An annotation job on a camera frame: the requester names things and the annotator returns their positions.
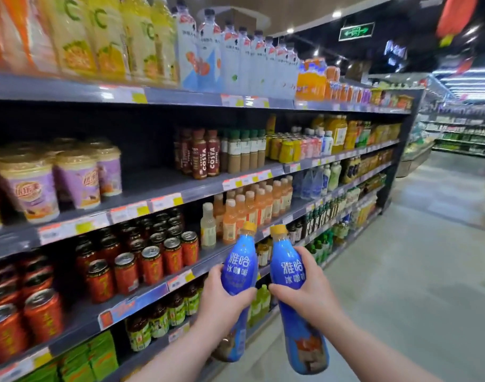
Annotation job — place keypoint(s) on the person's left hand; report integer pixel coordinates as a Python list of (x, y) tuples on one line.
[(210, 310)]

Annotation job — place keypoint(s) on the person's right hand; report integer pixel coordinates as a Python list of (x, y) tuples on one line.
[(312, 298)]

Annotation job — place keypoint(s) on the person's left thumb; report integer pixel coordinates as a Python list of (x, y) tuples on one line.
[(244, 299)]

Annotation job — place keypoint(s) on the person's right thumb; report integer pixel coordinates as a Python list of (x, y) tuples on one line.
[(284, 292)]

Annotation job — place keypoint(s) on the blue drink bottle yellow cap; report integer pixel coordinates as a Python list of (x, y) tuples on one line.
[(290, 266), (240, 266)]

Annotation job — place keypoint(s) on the person's right forearm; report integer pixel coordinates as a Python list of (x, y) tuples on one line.
[(369, 354)]

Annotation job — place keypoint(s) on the person's left forearm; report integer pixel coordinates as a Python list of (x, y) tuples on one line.
[(175, 360)]

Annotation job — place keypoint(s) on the group of light green bottles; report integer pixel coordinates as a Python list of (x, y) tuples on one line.
[(260, 304)]

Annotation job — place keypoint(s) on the pale milky drink bottle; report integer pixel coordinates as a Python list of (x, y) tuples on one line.
[(208, 228)]

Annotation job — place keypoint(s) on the row of dark glass bottles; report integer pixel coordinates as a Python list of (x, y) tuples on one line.
[(318, 218)]

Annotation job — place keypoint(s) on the group of peach tea bottles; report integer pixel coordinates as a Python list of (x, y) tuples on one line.
[(242, 212)]

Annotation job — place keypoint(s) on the group of green label bottles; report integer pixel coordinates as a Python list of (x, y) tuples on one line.
[(159, 320)]

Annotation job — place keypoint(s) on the group of bluish water bottles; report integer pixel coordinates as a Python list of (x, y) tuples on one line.
[(312, 182)]

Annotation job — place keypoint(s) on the group of red drink cans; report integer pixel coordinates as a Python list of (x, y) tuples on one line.
[(125, 274)]

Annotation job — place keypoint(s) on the group of small yellow cans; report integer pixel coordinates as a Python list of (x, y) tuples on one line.
[(287, 150)]

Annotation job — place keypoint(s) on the group of beige coffee bottles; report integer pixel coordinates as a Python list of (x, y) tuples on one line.
[(235, 153)]

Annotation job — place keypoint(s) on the group of dark coffee bottles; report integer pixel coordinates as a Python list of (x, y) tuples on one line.
[(199, 157)]

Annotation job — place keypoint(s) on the stack of green drink cartons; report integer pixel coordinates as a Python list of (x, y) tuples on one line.
[(89, 360)]

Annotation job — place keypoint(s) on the group of large orange jugs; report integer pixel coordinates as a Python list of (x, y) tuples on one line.
[(338, 133)]

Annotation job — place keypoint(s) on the produce display counter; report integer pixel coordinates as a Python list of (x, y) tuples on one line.
[(415, 155)]

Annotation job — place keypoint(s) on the group of purple tea cups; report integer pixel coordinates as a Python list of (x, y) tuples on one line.
[(79, 178)]

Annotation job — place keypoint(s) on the group of orange soda bottles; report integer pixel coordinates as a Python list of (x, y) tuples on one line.
[(312, 81)]

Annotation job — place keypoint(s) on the grey store shelf unit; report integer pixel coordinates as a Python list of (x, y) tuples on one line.
[(179, 96)]

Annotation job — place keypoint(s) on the row of small assorted drinks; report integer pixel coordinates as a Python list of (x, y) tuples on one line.
[(379, 97)]

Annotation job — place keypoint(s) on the distant store shelves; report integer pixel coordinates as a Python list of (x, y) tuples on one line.
[(461, 135)]

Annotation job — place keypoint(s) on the row of clear water bottles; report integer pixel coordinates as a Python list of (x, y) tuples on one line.
[(234, 59)]

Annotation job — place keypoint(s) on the green exit sign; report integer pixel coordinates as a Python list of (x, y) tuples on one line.
[(356, 31)]

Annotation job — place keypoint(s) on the ceiling spot light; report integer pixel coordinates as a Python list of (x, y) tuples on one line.
[(336, 14)]

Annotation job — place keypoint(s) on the row of yellow juice bottles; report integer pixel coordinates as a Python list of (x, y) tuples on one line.
[(107, 39)]

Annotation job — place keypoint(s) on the red hanging lantern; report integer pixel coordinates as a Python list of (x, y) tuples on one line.
[(455, 15)]

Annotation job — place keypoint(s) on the white lit wall sign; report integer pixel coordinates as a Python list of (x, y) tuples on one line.
[(395, 51)]

